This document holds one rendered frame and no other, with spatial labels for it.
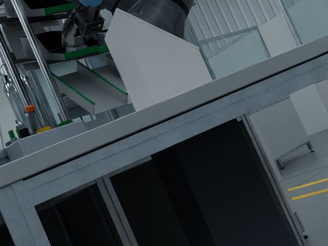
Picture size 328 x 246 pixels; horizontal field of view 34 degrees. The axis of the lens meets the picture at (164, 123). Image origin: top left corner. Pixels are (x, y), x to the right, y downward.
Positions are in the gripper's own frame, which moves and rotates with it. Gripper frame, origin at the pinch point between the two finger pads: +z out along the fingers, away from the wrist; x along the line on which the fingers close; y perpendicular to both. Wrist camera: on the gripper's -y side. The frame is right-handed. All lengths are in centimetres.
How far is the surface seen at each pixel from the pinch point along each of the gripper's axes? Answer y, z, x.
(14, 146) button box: 37, -9, -44
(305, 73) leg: 77, -61, -15
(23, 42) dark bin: -17.2, 13.7, -6.7
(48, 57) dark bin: -2.4, 7.5, -7.1
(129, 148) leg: 72, -51, -49
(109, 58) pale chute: -1.5, 15.8, 20.8
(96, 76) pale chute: 9.1, 10.0, 5.7
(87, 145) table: 70, -53, -56
